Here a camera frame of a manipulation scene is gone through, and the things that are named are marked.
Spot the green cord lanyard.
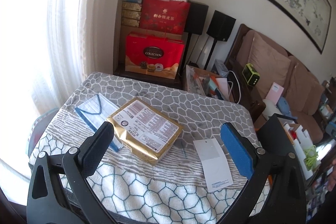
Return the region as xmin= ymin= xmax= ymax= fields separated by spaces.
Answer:
xmin=303 ymin=144 xmax=319 ymax=171

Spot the red ribbon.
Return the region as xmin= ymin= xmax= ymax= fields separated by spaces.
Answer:
xmin=290 ymin=131 xmax=297 ymax=140

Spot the left black speaker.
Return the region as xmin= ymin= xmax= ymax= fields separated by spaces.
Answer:
xmin=184 ymin=0 xmax=209 ymax=36

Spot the green black lantern device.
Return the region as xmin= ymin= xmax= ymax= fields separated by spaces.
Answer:
xmin=242 ymin=63 xmax=260 ymax=87

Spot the brown sofa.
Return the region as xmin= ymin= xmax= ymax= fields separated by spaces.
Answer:
xmin=225 ymin=24 xmax=325 ymax=144

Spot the blue face mask pack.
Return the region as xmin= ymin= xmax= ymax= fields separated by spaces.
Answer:
xmin=74 ymin=93 xmax=124 ymax=153

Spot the white cardboard box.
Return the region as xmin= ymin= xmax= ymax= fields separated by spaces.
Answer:
xmin=283 ymin=122 xmax=321 ymax=180

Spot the grey patterned blanket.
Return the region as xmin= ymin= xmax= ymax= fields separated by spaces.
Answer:
xmin=29 ymin=72 xmax=260 ymax=223

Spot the blue plush toy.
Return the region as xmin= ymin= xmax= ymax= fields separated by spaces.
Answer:
xmin=277 ymin=96 xmax=297 ymax=120

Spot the red collection gift box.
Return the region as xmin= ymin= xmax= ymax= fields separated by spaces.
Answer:
xmin=125 ymin=32 xmax=185 ymax=79

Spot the white paper card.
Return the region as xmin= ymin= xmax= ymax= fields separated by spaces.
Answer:
xmin=194 ymin=139 xmax=233 ymax=192

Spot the pink booklet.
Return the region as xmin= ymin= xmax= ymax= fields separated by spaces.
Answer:
xmin=265 ymin=82 xmax=284 ymax=104

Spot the cream curtain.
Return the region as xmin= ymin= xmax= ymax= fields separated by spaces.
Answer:
xmin=31 ymin=0 xmax=148 ymax=114

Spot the tan paper package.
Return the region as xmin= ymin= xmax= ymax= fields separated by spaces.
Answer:
xmin=107 ymin=98 xmax=183 ymax=165

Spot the white helmet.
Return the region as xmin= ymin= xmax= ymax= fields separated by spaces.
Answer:
xmin=262 ymin=99 xmax=282 ymax=120

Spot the red tea gift bag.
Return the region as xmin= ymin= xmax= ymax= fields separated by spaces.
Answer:
xmin=139 ymin=0 xmax=190 ymax=35

